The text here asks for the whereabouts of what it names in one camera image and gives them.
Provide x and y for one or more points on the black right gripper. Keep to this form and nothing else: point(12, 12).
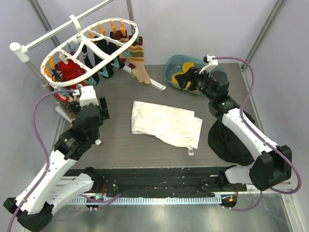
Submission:
point(193, 77)

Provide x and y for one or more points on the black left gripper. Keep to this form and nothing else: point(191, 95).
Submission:
point(104, 114)

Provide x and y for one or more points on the yellow sock striped cuff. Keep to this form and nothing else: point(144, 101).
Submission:
point(186, 66)

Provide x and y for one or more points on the white oval clip hanger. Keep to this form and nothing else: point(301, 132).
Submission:
point(51, 67)

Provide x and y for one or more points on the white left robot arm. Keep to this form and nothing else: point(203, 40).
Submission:
point(35, 207)

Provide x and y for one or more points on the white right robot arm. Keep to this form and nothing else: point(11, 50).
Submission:
point(270, 166)

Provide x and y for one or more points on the teal plastic basin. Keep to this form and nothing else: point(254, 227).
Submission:
point(173, 67)

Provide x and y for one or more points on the beige striped long sock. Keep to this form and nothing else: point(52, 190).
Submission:
point(136, 62)

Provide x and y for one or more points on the white folded towel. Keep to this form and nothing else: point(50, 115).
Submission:
point(174, 126)

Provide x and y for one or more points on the black sock white stripes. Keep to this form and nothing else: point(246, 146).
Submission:
point(102, 45)

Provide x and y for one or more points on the black crumpled cloth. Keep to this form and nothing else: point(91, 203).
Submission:
point(227, 146)

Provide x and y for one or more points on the maroon tan striped sock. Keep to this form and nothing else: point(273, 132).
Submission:
point(119, 36)

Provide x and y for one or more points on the white drying rack stand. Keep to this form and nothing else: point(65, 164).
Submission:
point(72, 47)

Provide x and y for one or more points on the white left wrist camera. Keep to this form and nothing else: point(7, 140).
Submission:
point(88, 96)

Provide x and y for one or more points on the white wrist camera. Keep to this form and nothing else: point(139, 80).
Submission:
point(210, 63)
point(88, 96)

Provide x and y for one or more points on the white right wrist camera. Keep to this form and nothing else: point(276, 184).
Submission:
point(210, 63)

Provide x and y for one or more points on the aluminium cable duct rail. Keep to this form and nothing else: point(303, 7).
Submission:
point(217, 199)

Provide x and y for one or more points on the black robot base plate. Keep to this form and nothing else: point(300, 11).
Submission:
point(167, 182)

